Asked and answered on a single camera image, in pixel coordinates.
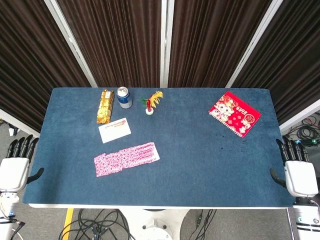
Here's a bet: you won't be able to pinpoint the feather shuttlecock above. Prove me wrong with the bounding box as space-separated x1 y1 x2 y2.
138 90 164 116

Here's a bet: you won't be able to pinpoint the tangled black floor cables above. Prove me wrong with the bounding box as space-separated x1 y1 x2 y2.
287 116 320 148

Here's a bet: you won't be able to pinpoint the pink patterned cloth strip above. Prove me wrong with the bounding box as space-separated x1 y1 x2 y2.
93 141 161 178

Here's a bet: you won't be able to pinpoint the black cable with connector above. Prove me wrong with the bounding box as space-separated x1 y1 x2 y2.
187 209 217 240

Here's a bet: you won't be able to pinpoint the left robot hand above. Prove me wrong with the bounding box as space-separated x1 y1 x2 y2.
0 134 45 195

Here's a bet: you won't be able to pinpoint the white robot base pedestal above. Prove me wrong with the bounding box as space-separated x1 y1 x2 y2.
119 208 191 240

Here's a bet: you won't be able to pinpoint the blue silver soda can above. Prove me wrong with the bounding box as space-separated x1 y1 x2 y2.
116 86 133 109

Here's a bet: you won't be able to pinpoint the white partition frame post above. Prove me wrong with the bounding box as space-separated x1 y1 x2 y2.
44 0 98 88
225 0 285 88
159 0 175 88

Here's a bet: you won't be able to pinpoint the white envelope with red print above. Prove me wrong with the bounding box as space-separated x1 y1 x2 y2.
98 117 132 144

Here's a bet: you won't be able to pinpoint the gold foil snack package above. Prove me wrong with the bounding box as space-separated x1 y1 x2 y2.
96 89 115 125

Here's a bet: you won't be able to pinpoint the blue table cloth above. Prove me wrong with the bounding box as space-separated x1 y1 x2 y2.
22 87 295 205

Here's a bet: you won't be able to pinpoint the red spiral desk calendar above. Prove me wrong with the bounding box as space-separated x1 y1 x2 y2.
208 90 262 139

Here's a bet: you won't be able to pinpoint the yellow floor tape strip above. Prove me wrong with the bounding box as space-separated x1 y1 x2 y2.
61 208 75 240

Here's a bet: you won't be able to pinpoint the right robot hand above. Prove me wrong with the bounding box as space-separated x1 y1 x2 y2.
269 135 319 198

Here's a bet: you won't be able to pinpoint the dark brown pleated curtain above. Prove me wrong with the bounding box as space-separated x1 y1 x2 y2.
56 0 163 88
0 0 92 133
167 0 273 88
232 0 320 126

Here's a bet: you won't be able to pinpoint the black floor cable bundle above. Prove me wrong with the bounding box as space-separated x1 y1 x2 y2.
58 208 137 240

